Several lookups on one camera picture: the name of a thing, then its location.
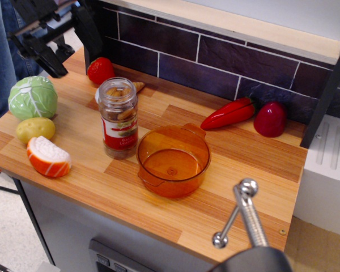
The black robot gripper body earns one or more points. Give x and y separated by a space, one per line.
41 14

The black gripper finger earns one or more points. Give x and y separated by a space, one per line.
36 49
86 30

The clear almond jar red label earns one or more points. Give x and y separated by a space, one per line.
118 105

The orange transparent plastic pot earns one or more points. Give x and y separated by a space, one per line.
173 160

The black office chair base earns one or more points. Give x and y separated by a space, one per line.
64 51

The person in blue jeans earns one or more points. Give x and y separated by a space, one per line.
12 66

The green toy cabbage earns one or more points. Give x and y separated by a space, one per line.
33 96

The red toy strawberry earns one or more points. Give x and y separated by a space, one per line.
100 70

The white jar lid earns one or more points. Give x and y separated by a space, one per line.
96 95

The yellow toy potato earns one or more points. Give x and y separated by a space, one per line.
35 127

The toy croissant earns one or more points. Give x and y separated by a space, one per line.
138 86

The orange white salmon sushi toy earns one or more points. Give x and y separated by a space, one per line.
47 158

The red toy chili pepper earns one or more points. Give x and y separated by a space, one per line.
236 111

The dark red toy pepper half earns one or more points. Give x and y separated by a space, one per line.
271 119

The grey oven control panel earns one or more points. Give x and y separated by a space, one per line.
104 258

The wooden upper shelf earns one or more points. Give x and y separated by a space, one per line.
270 35

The metal clamp screw handle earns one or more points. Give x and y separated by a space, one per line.
261 256

